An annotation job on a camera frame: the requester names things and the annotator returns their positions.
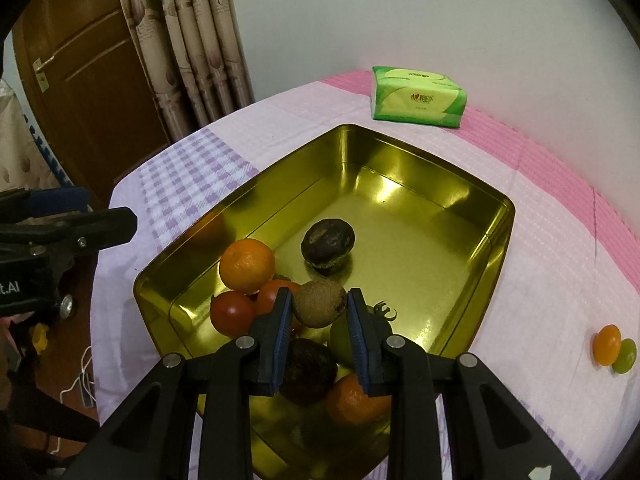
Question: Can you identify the red and gold tin box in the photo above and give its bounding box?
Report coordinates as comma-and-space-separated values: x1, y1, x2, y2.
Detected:
132, 122, 516, 480

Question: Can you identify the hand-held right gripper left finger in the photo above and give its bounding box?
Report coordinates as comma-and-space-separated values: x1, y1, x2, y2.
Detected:
62, 287, 293, 480

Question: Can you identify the green tissue pack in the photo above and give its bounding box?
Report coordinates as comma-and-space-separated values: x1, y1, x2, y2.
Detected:
371, 65, 468, 129

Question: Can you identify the red tomato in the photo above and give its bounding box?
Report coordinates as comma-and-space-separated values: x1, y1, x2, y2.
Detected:
209, 291, 257, 338
256, 279, 303, 331

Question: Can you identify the beige patterned curtain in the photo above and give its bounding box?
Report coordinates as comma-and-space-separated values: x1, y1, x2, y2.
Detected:
114, 0, 257, 143

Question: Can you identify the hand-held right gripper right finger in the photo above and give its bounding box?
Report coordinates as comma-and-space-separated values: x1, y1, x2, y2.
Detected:
347, 287, 581, 480

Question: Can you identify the small orange mandarin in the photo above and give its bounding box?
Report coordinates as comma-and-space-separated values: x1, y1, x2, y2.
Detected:
593, 325, 622, 365

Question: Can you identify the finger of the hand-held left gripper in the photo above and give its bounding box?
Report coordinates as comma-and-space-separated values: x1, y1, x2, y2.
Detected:
0, 207, 138, 261
0, 187, 88, 223

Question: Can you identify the white cable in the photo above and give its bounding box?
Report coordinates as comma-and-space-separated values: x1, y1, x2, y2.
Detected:
47, 345, 98, 456

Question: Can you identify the brown wooden door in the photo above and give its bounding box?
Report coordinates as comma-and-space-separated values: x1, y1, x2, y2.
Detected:
10, 0, 173, 206

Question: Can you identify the beige patterned fabric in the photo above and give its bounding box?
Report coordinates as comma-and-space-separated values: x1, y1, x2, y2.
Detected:
0, 80, 51, 201

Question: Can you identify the pink ribbed mat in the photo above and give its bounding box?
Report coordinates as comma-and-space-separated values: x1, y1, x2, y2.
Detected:
320, 67, 640, 241

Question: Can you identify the green tomato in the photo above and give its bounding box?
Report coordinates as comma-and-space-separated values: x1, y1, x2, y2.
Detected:
328, 301, 398, 368

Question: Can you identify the dark avocado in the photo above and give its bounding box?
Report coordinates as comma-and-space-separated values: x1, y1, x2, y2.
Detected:
277, 337, 339, 407

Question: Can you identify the brown kiwi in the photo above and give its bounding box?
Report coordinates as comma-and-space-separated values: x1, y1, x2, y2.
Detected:
291, 280, 349, 328

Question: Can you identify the green lime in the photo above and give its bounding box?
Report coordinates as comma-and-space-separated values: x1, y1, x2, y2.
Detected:
612, 338, 639, 375

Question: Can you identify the large dark passion fruit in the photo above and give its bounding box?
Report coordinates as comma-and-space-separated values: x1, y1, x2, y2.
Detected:
300, 218, 356, 276

